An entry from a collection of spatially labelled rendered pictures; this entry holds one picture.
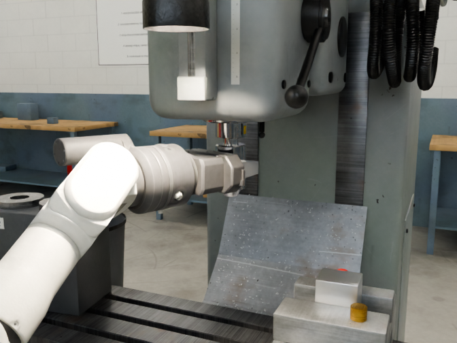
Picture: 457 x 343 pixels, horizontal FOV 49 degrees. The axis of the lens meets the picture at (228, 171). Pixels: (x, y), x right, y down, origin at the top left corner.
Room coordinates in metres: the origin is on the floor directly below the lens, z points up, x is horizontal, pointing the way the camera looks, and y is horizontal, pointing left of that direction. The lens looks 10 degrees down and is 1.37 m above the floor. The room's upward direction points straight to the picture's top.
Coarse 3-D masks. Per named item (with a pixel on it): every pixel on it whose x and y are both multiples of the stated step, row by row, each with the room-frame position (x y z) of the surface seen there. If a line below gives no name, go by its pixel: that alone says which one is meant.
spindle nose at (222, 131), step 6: (216, 126) 0.75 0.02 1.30; (222, 126) 0.74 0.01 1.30; (228, 126) 0.74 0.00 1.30; (234, 126) 0.74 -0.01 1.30; (240, 126) 0.74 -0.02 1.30; (246, 126) 0.76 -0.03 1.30; (216, 132) 0.75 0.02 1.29; (222, 132) 0.74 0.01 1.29; (228, 132) 0.74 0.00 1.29; (234, 132) 0.74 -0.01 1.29; (240, 132) 0.74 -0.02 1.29; (246, 132) 0.76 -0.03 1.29; (228, 138) 0.74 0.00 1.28; (234, 138) 0.74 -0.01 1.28
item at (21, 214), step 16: (0, 208) 0.91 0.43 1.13; (16, 208) 0.91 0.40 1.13; (32, 208) 0.91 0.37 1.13; (0, 224) 0.89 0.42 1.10; (16, 224) 0.88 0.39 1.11; (0, 240) 0.89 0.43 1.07; (16, 240) 0.88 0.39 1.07; (96, 240) 0.91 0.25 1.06; (0, 256) 0.90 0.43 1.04; (96, 256) 0.91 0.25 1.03; (80, 272) 0.86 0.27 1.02; (96, 272) 0.91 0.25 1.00; (64, 288) 0.86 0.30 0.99; (80, 288) 0.86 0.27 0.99; (96, 288) 0.91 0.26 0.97; (64, 304) 0.86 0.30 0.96; (80, 304) 0.85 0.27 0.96
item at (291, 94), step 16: (304, 0) 0.75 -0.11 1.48; (320, 0) 0.74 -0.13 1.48; (304, 16) 0.73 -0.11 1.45; (320, 16) 0.73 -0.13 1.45; (304, 32) 0.74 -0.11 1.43; (320, 32) 0.72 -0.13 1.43; (304, 64) 0.67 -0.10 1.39; (304, 80) 0.65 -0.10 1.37; (288, 96) 0.63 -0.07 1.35; (304, 96) 0.62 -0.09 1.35
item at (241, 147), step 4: (216, 144) 0.76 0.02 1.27; (220, 144) 0.75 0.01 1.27; (224, 144) 0.75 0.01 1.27; (240, 144) 0.75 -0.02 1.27; (244, 144) 0.75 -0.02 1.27; (216, 148) 0.75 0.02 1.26; (220, 148) 0.74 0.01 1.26; (224, 148) 0.74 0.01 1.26; (228, 148) 0.74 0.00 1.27; (232, 148) 0.74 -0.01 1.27; (236, 148) 0.74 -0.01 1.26; (240, 148) 0.74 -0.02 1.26; (244, 148) 0.75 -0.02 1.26
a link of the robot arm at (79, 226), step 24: (96, 144) 0.58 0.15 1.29; (96, 168) 0.55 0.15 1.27; (120, 168) 0.57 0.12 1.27; (72, 192) 0.51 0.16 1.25; (96, 192) 0.53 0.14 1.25; (120, 192) 0.55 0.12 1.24; (48, 216) 0.51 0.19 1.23; (72, 216) 0.51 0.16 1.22; (96, 216) 0.51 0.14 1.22; (72, 240) 0.51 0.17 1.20
